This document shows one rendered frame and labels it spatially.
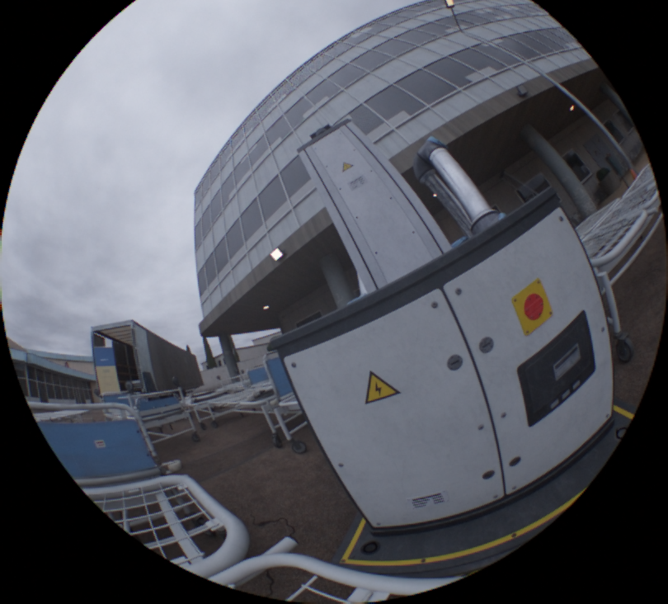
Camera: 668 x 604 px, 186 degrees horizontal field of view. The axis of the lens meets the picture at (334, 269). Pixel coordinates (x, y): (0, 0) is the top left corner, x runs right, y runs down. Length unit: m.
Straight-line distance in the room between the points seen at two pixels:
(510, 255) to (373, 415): 0.29
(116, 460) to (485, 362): 1.03
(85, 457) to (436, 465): 0.99
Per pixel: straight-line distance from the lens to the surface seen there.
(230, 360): 11.54
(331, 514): 1.17
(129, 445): 0.93
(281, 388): 1.84
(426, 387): 0.30
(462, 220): 1.12
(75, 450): 0.98
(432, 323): 0.28
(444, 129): 5.18
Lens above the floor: 0.80
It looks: 19 degrees up
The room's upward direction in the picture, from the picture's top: 24 degrees counter-clockwise
